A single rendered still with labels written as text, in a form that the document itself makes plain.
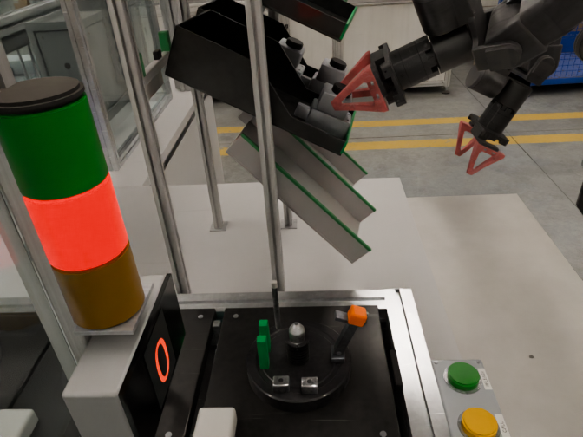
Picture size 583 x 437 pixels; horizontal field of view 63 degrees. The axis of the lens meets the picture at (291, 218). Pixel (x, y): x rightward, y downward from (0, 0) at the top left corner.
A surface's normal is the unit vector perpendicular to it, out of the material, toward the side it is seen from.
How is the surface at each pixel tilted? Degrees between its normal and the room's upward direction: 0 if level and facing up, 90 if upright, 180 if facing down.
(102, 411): 90
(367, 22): 90
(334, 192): 90
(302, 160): 90
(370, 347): 0
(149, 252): 0
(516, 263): 0
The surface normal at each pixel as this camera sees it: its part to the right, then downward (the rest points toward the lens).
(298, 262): -0.06, -0.85
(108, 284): 0.61, 0.40
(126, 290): 0.86, 0.22
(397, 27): -0.03, 0.54
